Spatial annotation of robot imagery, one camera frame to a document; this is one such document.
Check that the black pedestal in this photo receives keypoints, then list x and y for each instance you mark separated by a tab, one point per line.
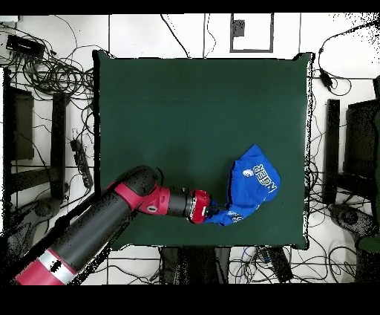
193	264

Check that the grey square floor frame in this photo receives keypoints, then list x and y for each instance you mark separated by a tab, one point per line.
238	28

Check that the dark green round object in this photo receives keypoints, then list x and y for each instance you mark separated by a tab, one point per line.
369	244

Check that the black stand with dark panel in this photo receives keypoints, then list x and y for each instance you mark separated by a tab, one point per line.
332	133
58	133

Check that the black power adapter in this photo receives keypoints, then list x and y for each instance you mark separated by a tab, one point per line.
325	78

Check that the dark green table cloth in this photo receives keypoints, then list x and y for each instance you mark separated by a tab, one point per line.
207	104

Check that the black box device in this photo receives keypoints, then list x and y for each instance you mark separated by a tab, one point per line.
25	46

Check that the dark grey stand foot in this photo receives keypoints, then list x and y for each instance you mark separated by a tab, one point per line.
347	217
44	209

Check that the wide black power strip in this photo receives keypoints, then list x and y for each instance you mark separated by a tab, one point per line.
279	264

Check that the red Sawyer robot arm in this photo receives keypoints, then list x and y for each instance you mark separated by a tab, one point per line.
98	223

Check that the blue shirt with white print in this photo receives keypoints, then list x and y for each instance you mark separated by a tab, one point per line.
252	184

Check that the long black power strip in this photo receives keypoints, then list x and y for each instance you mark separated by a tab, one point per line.
81	162

